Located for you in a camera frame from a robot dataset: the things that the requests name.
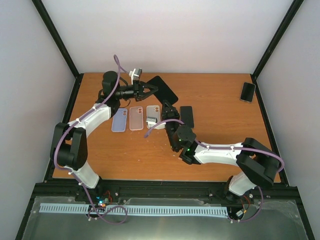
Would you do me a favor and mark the black frame post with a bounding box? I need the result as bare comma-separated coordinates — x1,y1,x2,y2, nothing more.
251,0,304,83
31,0,85,81

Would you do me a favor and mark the black right frame post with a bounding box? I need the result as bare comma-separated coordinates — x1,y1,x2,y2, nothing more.
251,0,304,83

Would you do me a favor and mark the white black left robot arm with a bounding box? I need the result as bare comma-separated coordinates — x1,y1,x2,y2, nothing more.
50,71,159,202

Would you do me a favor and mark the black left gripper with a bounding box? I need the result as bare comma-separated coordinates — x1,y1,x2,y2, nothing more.
115,80,159,102

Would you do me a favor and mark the light blue slotted cable duct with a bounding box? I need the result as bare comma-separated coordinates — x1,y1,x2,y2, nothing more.
38,203,228,218

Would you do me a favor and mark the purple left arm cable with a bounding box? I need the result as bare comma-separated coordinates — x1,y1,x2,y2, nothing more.
53,54,129,225

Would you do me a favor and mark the dark grey phone corner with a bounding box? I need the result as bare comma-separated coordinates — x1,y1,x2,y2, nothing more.
240,82,256,103

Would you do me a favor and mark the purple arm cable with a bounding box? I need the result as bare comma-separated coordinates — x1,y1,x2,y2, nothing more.
143,118,286,224
53,54,129,225

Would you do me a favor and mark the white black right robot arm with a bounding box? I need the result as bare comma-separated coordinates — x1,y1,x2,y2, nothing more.
161,100,285,202

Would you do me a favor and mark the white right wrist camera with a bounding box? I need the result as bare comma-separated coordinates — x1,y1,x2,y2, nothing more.
146,116,166,130

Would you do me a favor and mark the cream white phone case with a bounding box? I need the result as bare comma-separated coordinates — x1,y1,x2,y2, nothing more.
146,105,161,123

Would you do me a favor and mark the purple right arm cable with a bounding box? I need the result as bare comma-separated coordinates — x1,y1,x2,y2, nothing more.
143,118,286,224

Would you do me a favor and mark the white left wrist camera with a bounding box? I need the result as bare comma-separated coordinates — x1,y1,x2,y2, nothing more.
128,68,143,85

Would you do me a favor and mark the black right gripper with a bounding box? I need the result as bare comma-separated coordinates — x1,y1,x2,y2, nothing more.
160,100,180,151

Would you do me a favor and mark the black phone from lilac case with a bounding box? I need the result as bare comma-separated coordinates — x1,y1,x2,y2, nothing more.
146,75,179,105

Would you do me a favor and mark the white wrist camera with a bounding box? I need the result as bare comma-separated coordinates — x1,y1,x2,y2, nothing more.
128,68,143,85
146,116,166,130

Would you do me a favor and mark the dark green phone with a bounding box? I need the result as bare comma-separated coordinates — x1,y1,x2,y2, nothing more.
180,106,195,129

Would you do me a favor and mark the black left frame post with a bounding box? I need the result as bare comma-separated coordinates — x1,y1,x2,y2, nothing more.
31,0,85,81

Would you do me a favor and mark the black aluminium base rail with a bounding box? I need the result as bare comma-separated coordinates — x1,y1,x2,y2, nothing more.
32,178,300,208

